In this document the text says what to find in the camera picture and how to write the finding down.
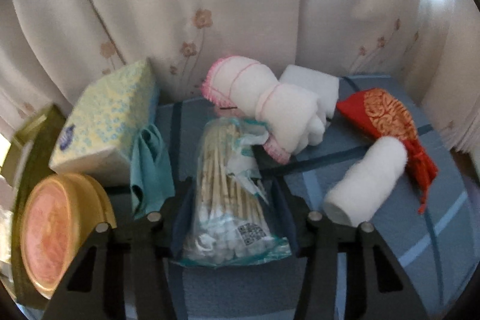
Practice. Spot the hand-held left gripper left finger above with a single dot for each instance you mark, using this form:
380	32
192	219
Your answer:
180	222

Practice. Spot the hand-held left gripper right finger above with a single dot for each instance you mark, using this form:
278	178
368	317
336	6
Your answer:
287	215

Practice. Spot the plastic bag of cotton swabs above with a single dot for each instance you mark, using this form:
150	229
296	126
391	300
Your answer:
225	200

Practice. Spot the white towel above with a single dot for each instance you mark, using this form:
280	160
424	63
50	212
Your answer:
360	188

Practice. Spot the white gloves with pink cuffs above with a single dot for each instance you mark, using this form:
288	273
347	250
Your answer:
288	117

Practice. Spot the red embroidered pouch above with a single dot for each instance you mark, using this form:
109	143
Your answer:
382	113

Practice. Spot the gold tin box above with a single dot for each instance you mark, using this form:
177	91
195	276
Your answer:
37	140

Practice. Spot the teal cloth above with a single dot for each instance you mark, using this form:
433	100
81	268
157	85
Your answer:
153	170

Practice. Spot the blue checked tablecloth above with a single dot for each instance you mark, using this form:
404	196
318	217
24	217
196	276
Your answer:
412	248

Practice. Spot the yellow floral tissue box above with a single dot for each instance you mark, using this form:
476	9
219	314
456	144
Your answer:
101	117

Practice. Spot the floral embroidered curtain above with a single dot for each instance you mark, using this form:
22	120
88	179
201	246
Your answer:
240	5

